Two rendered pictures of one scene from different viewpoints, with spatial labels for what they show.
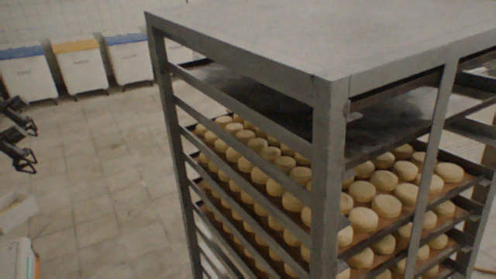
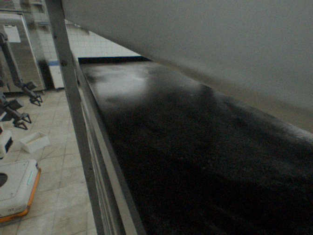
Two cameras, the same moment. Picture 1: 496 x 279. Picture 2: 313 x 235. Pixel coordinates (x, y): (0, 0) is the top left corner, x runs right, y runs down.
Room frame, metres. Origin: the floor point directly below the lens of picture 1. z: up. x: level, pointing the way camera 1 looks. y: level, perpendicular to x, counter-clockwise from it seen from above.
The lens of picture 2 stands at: (0.56, -0.03, 1.76)
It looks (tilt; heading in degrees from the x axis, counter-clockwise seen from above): 30 degrees down; 4
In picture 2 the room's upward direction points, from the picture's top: 3 degrees clockwise
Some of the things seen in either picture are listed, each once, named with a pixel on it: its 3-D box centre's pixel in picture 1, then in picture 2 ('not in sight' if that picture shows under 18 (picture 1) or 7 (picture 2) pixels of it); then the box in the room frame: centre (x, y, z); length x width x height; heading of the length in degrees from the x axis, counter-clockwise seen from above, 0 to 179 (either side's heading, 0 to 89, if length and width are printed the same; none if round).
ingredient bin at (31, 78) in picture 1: (27, 76); (63, 74); (5.05, 2.86, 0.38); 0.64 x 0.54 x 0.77; 27
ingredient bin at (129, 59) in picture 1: (129, 60); not in sight; (5.59, 1.68, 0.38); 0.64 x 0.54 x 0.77; 24
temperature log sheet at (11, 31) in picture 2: not in sight; (12, 34); (4.26, 3.24, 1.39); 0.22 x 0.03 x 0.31; 115
